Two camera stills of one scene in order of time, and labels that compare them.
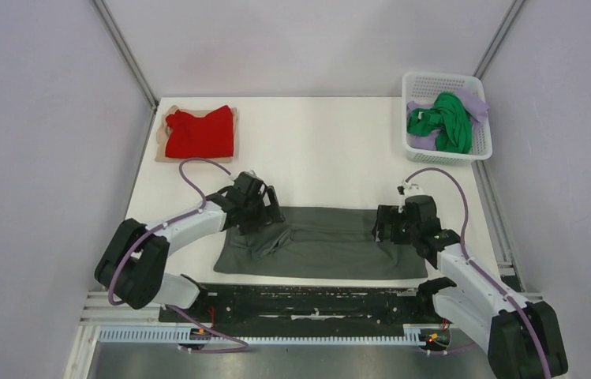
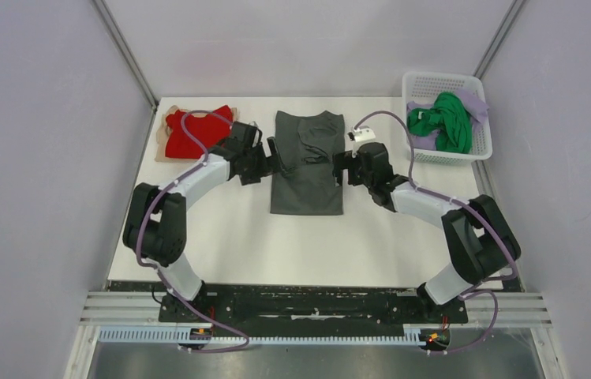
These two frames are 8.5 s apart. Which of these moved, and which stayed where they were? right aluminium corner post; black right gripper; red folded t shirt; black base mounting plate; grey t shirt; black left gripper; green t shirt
Moved: black left gripper; grey t shirt; black right gripper
Stayed: right aluminium corner post; black base mounting plate; green t shirt; red folded t shirt
